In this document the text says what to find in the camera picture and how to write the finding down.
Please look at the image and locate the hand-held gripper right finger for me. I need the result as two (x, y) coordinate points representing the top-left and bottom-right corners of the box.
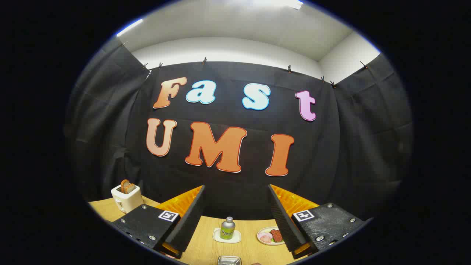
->
(268, 184), (373, 260)

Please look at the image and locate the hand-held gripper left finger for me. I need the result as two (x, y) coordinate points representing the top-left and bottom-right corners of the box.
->
(110, 185), (206, 259)

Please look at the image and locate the white oval food plate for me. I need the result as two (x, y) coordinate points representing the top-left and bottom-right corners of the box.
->
(256, 226), (286, 246)

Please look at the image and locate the white square coaster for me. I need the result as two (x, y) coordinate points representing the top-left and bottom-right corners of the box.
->
(213, 228), (242, 244)

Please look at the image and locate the green soda bottle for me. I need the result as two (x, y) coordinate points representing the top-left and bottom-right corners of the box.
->
(220, 216), (236, 240)

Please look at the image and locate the white toaster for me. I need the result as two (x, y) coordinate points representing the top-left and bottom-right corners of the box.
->
(111, 185), (145, 214)

